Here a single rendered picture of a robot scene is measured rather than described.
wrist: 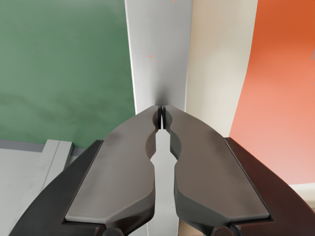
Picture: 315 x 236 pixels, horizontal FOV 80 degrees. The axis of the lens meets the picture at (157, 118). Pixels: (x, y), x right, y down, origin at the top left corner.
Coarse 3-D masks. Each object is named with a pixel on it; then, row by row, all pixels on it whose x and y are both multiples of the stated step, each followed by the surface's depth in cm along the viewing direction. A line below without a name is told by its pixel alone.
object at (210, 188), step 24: (168, 120) 11; (192, 120) 10; (192, 144) 9; (216, 144) 9; (192, 168) 7; (216, 168) 7; (240, 168) 7; (192, 192) 6; (216, 192) 6; (240, 192) 6; (192, 216) 7; (216, 216) 6; (240, 216) 6; (264, 216) 6
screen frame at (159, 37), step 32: (128, 0) 10; (160, 0) 10; (192, 0) 10; (128, 32) 11; (160, 32) 11; (160, 64) 12; (160, 96) 13; (160, 160) 17; (160, 192) 19; (160, 224) 22
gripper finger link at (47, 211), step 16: (96, 144) 9; (80, 160) 8; (64, 176) 7; (80, 176) 7; (48, 192) 7; (64, 192) 7; (32, 208) 6; (48, 208) 6; (64, 208) 6; (16, 224) 6; (32, 224) 6; (48, 224) 6; (64, 224) 6; (80, 224) 6; (96, 224) 6
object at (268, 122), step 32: (288, 0) 13; (256, 32) 14; (288, 32) 14; (256, 64) 16; (288, 64) 16; (256, 96) 17; (288, 96) 17; (256, 128) 19; (288, 128) 19; (288, 160) 22
